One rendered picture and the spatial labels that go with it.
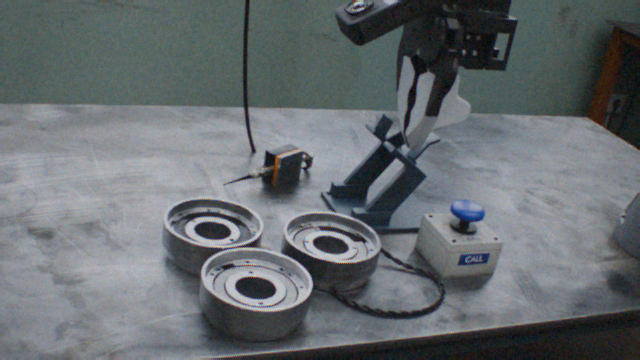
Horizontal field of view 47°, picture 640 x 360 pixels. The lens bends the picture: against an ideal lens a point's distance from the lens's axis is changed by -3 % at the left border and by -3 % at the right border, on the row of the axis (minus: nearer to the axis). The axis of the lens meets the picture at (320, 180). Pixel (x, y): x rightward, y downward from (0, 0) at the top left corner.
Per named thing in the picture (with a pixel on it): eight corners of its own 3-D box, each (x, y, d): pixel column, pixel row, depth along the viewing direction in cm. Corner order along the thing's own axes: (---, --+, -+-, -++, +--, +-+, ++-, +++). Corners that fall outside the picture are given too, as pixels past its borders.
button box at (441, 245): (442, 280, 84) (452, 242, 82) (414, 246, 90) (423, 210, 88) (501, 275, 87) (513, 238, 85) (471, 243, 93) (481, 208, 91)
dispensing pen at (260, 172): (217, 164, 91) (306, 137, 104) (213, 195, 93) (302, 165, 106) (229, 171, 90) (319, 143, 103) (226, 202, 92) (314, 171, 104)
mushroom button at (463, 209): (452, 252, 85) (463, 213, 83) (435, 234, 88) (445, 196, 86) (481, 250, 86) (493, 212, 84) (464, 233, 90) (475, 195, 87)
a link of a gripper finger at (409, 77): (449, 148, 79) (470, 64, 75) (400, 148, 77) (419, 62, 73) (434, 136, 82) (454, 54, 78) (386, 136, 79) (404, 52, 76)
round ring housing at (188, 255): (150, 271, 76) (153, 236, 74) (172, 222, 86) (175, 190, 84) (252, 288, 76) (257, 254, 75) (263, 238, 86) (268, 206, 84)
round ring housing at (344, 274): (309, 303, 76) (315, 269, 74) (261, 250, 83) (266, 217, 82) (392, 285, 81) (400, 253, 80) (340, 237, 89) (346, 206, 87)
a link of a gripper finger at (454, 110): (465, 161, 77) (487, 75, 73) (415, 162, 74) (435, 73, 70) (449, 148, 79) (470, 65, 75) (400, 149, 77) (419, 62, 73)
